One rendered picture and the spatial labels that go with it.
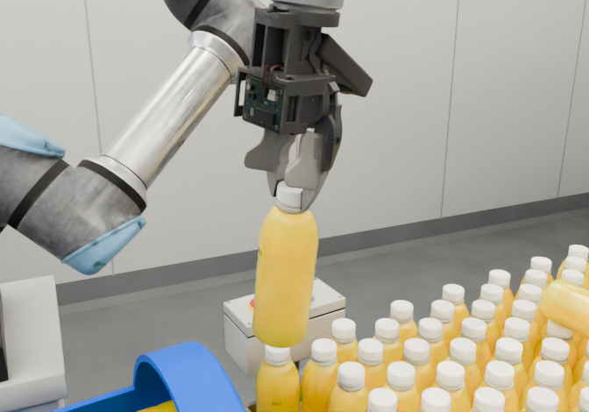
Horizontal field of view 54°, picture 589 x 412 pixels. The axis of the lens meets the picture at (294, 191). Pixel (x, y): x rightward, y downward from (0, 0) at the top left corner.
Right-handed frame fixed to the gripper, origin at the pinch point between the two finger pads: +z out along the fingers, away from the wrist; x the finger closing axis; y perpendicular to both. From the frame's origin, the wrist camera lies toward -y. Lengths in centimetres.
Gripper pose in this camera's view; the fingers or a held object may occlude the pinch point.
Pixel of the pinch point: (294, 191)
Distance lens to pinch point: 65.9
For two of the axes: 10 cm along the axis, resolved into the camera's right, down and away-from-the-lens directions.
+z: -1.2, 9.2, 3.7
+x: 7.3, 3.3, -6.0
